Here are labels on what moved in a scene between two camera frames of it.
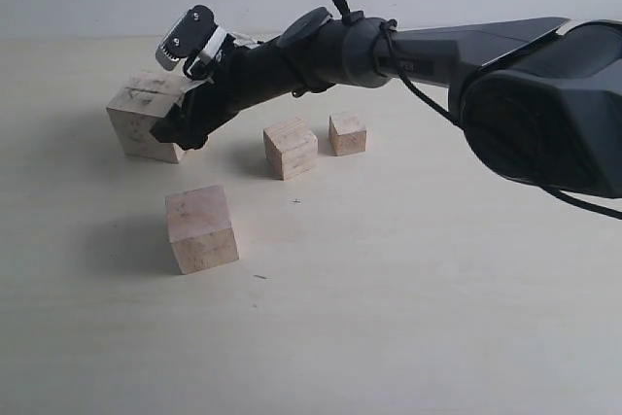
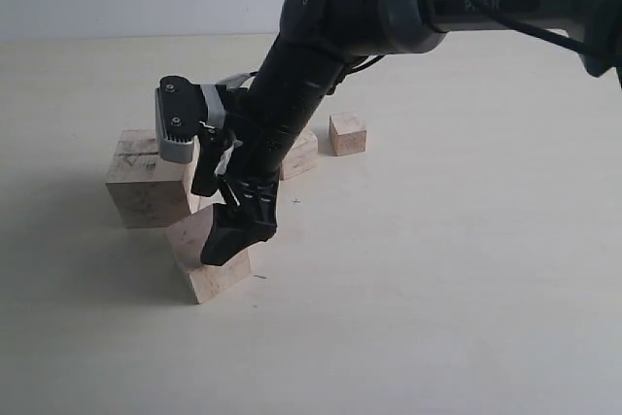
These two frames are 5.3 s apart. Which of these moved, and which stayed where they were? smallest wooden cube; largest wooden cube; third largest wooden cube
Moved: largest wooden cube
Stayed: smallest wooden cube; third largest wooden cube
